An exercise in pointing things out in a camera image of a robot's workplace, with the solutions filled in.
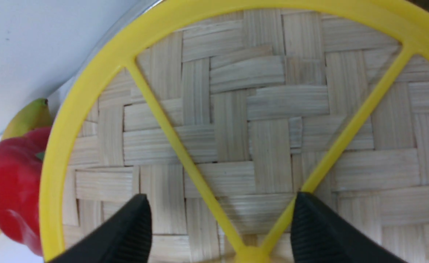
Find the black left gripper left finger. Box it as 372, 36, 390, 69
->
51, 194, 153, 263

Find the yellow banana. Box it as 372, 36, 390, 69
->
0, 98, 53, 233

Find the yellow woven bamboo steamer lid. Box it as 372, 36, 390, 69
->
40, 0, 429, 263

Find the red bell pepper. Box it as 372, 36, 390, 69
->
0, 127, 52, 256

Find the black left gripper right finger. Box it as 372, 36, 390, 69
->
290, 192, 403, 263

